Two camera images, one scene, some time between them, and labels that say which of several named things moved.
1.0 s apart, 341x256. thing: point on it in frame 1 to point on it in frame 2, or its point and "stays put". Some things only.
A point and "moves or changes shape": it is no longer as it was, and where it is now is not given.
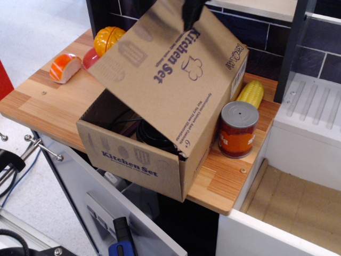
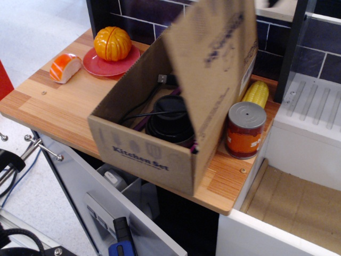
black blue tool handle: x=124 y=245 stays put
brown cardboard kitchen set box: x=181 y=69 moves or changes shape
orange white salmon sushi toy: x=65 y=67 stays put
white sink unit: x=290 y=205 stays put
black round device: x=146 y=133 to x=171 y=120
